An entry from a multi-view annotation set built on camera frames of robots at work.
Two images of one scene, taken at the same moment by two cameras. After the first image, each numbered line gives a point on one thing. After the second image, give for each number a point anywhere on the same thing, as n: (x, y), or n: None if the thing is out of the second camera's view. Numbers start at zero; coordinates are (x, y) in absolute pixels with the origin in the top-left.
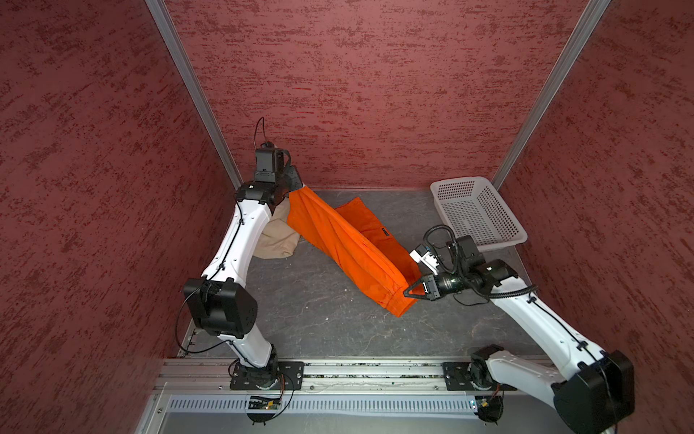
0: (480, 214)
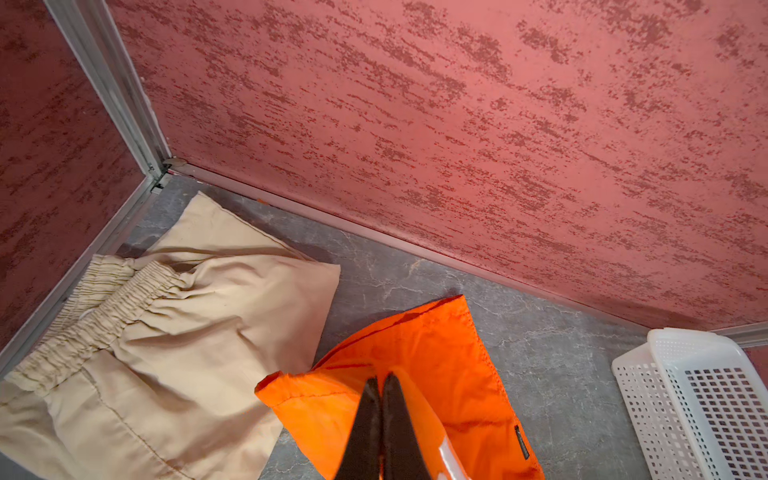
0: (698, 405)
